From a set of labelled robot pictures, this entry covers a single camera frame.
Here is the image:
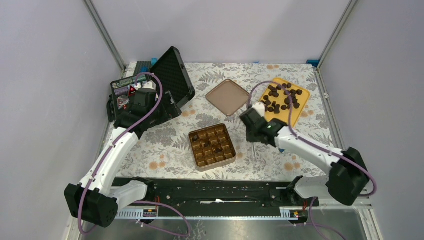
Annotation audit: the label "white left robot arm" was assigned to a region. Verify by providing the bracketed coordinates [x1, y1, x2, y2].
[64, 80, 181, 228]

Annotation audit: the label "yellow plastic tray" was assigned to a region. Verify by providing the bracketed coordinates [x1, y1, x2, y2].
[250, 77, 311, 127]

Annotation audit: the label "brown square tin lid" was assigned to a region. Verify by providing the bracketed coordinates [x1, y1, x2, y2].
[205, 79, 249, 117]

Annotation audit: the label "floral tablecloth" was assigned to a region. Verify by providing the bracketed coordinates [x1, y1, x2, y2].
[117, 63, 334, 182]

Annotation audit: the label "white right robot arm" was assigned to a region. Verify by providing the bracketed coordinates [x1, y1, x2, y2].
[240, 102, 372, 206]

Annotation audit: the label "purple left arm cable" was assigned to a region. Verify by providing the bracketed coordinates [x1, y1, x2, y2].
[77, 72, 192, 238]

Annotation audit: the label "long metal tongs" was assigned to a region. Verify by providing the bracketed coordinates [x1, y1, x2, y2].
[251, 142, 258, 163]

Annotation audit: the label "black open hard case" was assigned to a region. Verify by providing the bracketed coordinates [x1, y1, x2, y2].
[106, 46, 196, 123]

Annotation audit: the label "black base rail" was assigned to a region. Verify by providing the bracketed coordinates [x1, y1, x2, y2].
[112, 177, 321, 220]

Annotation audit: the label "gold chocolate tin box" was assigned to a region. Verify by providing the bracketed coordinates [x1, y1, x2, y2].
[188, 123, 237, 172]

